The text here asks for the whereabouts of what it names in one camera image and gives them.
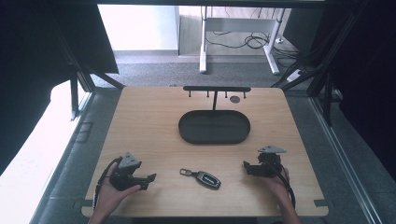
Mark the person's right hand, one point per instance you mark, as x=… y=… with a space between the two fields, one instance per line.
x=278 y=186

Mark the black metal frame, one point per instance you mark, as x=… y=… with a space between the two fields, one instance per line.
x=74 y=93
x=327 y=90

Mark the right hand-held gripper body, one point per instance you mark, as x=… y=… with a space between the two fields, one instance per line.
x=269 y=161

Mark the dark curtain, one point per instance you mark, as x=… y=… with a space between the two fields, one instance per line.
x=367 y=77
x=28 y=62

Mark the person's left hand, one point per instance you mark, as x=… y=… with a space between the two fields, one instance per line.
x=107 y=196

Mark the white power strip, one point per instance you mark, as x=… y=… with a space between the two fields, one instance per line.
x=294 y=75

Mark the aluminium rail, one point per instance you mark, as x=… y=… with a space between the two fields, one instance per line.
x=342 y=155

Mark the black key rack with tray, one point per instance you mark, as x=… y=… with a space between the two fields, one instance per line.
x=214 y=127

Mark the black overhead bar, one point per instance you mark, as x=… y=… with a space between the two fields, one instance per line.
x=211 y=3

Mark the black car key fob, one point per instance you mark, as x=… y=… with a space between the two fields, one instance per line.
x=208 y=179

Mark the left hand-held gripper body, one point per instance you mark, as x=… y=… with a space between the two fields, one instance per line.
x=124 y=179

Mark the grey round table cap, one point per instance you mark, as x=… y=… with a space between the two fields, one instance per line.
x=234 y=99

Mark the white desk frame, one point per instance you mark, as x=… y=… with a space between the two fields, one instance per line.
x=239 y=25

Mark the white panel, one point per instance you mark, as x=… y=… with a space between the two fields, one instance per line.
x=28 y=174

